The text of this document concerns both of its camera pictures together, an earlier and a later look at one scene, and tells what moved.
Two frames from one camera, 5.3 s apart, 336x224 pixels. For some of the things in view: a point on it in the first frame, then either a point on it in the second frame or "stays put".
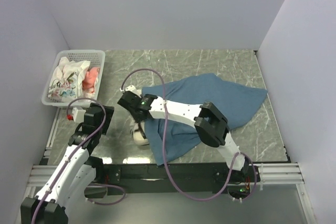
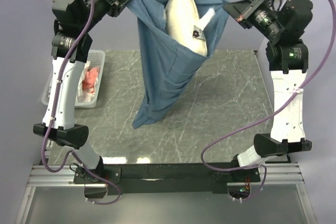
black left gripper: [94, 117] → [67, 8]
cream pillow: [138, 137] → [183, 22]
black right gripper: [138, 120] → [241, 10]
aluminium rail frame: [280, 173] stays put
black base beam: [171, 179] stays put
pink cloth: [88, 84] stays put
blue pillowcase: [233, 102] → [168, 65]
